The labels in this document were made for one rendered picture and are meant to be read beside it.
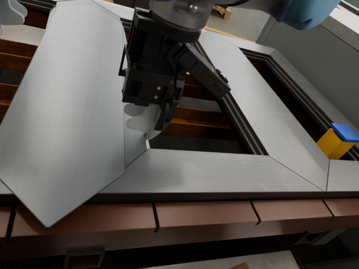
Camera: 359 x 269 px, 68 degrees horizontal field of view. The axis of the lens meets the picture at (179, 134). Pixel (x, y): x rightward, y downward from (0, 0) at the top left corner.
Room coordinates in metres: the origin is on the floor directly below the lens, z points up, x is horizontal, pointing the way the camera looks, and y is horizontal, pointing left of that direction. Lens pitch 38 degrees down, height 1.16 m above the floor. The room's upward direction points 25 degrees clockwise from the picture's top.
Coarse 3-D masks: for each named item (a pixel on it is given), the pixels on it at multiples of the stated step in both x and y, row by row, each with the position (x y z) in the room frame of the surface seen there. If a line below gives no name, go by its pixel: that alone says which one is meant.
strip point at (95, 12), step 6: (60, 6) 0.70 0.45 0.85; (66, 6) 0.72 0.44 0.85; (72, 6) 0.73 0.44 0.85; (78, 6) 0.75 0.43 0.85; (84, 6) 0.77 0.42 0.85; (90, 6) 0.79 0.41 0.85; (84, 12) 0.73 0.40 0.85; (90, 12) 0.75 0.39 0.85; (96, 12) 0.77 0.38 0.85; (102, 12) 0.79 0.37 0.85; (102, 18) 0.75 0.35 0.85; (108, 18) 0.77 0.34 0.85
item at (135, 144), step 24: (24, 0) 0.68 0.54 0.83; (48, 0) 0.71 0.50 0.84; (72, 0) 0.78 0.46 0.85; (48, 24) 0.62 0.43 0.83; (240, 48) 1.04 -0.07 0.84; (240, 120) 0.57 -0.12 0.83; (144, 144) 0.33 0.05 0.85; (240, 192) 0.33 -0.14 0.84; (264, 192) 0.35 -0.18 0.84; (288, 192) 0.38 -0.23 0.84; (312, 192) 0.41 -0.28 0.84; (336, 192) 0.45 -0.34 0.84
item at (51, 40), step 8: (48, 32) 0.54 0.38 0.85; (48, 40) 0.51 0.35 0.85; (56, 40) 0.53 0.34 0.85; (64, 40) 0.54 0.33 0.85; (72, 40) 0.56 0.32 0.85; (80, 40) 0.57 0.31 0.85; (56, 48) 0.49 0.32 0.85; (64, 48) 0.51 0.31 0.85; (72, 48) 0.52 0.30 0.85; (80, 48) 0.54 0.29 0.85; (88, 48) 0.55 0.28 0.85; (96, 48) 0.57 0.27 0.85; (104, 48) 0.59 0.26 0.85; (112, 48) 0.60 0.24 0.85; (88, 56) 0.52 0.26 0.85; (96, 56) 0.54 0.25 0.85; (104, 56) 0.55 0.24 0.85; (112, 56) 0.57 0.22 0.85; (120, 56) 0.58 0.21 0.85
